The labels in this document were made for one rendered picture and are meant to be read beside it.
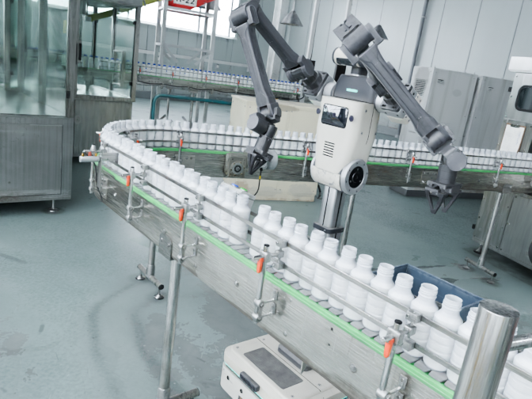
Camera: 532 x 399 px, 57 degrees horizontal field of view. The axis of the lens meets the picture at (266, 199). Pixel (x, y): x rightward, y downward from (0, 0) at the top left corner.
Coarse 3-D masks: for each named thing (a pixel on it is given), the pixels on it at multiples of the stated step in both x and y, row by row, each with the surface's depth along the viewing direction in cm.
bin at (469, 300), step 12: (408, 264) 182; (396, 276) 180; (420, 276) 179; (432, 276) 175; (444, 288) 172; (456, 288) 168; (468, 300) 165; (480, 300) 162; (468, 312) 155; (300, 372) 152
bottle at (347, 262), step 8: (344, 248) 126; (352, 248) 128; (344, 256) 125; (352, 256) 125; (336, 264) 126; (344, 264) 125; (352, 264) 125; (344, 272) 125; (336, 280) 127; (344, 280) 126; (336, 288) 127; (344, 288) 126; (344, 296) 127; (336, 304) 128
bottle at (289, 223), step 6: (288, 222) 142; (294, 222) 143; (282, 228) 144; (288, 228) 143; (282, 234) 143; (288, 234) 142; (288, 240) 142; (276, 246) 145; (276, 258) 145; (282, 258) 144; (276, 270) 146; (282, 270) 145
